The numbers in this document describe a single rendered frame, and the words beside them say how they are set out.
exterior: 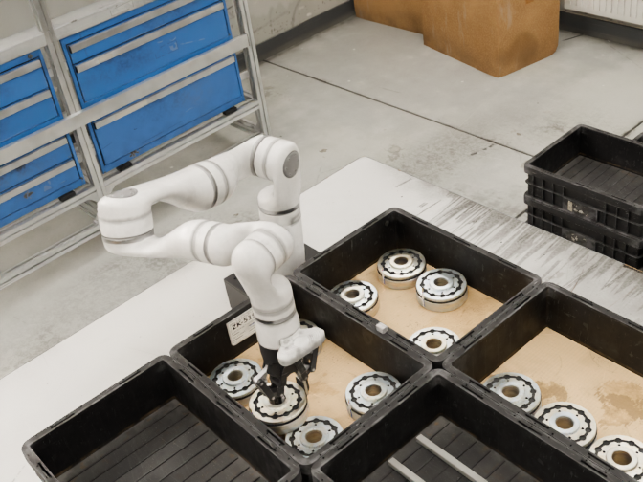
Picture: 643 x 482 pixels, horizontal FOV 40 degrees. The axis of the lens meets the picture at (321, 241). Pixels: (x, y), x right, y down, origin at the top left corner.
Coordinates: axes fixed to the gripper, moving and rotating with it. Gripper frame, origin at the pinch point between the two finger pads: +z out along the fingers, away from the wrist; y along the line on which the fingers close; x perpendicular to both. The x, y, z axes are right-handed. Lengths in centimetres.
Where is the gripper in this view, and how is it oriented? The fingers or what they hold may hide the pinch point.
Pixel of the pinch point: (292, 394)
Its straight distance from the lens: 156.6
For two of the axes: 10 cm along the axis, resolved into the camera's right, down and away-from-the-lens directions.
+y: -7.5, 4.6, -4.8
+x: 6.5, 3.7, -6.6
